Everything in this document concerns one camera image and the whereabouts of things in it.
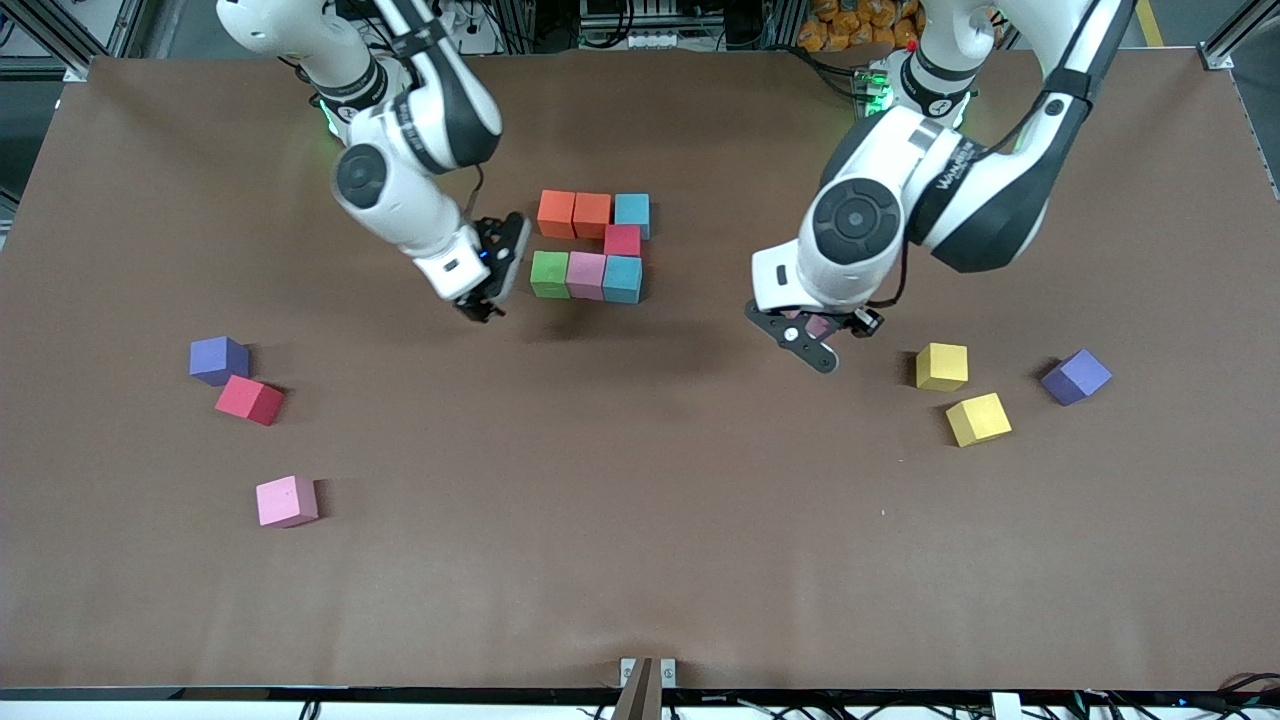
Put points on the crimson red foam cube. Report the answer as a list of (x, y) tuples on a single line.
[(248, 400), (622, 241)]

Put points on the pink foam cube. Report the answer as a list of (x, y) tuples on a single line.
[(820, 325), (586, 276), (285, 500)]

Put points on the small metal bracket plate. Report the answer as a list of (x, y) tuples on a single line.
[(668, 672)]

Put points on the light blue foam cube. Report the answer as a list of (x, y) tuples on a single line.
[(632, 210), (622, 280)]

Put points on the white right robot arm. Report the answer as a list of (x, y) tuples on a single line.
[(400, 180)]

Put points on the white power strip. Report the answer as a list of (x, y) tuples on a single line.
[(655, 40)]

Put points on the pile of orange objects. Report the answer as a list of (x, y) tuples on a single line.
[(830, 30)]

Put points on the aluminium frame profile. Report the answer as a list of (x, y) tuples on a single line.
[(30, 68), (1225, 45)]

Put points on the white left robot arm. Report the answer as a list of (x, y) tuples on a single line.
[(900, 200)]

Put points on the small white box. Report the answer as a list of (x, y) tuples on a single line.
[(1005, 705)]

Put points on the purple foam cube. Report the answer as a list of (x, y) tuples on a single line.
[(1078, 375), (218, 360)]

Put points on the yellow foam cube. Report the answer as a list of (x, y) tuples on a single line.
[(978, 420), (942, 366)]

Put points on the green foam cube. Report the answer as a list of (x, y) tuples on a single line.
[(549, 275)]

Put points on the orange foam cube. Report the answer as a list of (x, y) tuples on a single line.
[(556, 214), (592, 215)]

